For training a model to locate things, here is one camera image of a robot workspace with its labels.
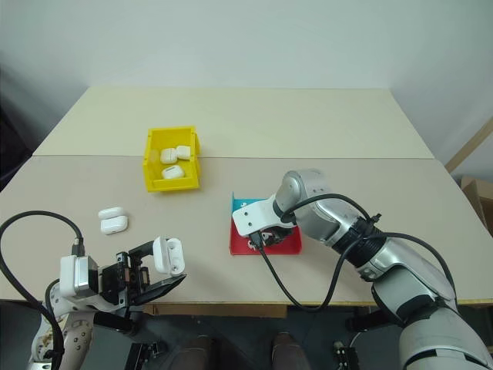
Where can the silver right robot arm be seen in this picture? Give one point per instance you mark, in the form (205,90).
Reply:
(404,270)

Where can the yellow plastic bin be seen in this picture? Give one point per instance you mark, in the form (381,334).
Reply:
(171,185)

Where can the wooden beam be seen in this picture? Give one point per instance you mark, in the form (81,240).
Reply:
(470,144)

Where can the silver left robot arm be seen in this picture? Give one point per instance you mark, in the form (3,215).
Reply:
(77,339)

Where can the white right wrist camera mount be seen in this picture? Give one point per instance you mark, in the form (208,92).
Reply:
(254,216)

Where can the white earbud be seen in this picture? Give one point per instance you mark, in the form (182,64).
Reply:
(252,244)

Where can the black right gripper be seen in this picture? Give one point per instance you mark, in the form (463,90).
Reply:
(283,234)

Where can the brown cardboard box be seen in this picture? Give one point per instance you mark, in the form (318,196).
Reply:
(477,200)

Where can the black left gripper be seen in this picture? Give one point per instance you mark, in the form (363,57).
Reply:
(115,283)

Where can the white earbud case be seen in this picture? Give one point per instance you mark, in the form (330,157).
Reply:
(172,172)
(168,155)
(184,152)
(165,256)
(114,224)
(111,212)

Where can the black box under table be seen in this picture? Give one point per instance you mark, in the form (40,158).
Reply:
(346,355)

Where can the red and blue tray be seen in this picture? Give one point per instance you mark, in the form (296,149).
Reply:
(285,246)

